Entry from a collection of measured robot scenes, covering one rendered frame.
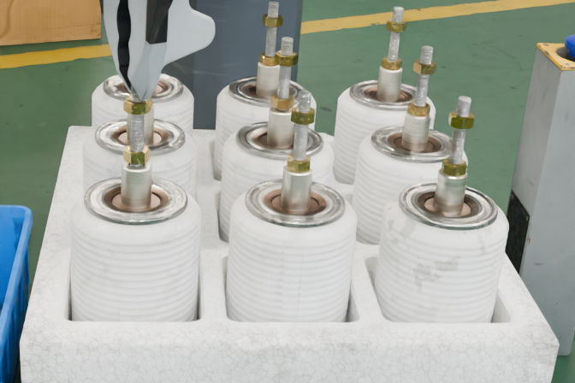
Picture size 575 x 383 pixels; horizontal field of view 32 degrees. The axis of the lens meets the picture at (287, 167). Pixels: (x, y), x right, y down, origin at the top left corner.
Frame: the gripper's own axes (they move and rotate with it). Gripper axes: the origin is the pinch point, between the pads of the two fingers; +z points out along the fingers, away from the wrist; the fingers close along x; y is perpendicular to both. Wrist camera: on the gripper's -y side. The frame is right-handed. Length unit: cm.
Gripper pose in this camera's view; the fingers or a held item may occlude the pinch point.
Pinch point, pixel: (129, 79)
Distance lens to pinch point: 71.5
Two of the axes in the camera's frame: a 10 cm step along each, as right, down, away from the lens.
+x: -5.7, -3.8, 7.3
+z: -0.7, 9.1, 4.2
